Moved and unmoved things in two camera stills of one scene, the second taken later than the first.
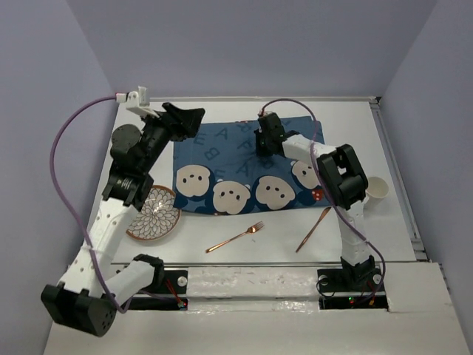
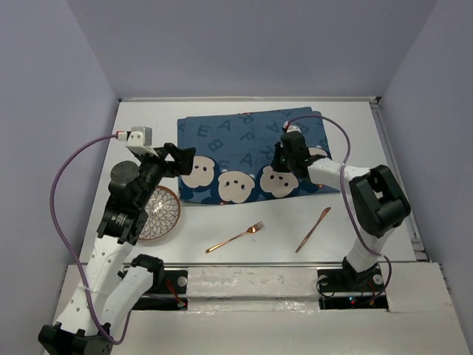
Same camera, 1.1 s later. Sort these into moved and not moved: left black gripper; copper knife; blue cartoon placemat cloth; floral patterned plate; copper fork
Moved: blue cartoon placemat cloth; left black gripper
Not moved: copper knife; floral patterned plate; copper fork
